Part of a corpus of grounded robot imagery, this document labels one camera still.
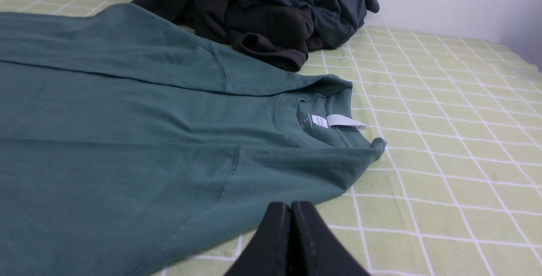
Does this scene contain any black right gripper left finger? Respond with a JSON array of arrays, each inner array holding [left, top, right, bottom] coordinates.
[[225, 202, 292, 276]]

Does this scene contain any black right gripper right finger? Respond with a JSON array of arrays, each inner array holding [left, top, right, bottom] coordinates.
[[291, 201, 369, 276]]

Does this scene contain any green long sleeve shirt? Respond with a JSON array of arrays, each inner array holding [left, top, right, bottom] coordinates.
[[1, 3, 387, 276]]

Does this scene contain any green checkered tablecloth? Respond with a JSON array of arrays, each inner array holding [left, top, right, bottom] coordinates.
[[1, 0, 541, 276]]

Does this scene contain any dark clothes pile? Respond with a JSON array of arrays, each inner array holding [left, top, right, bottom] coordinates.
[[133, 0, 380, 72]]

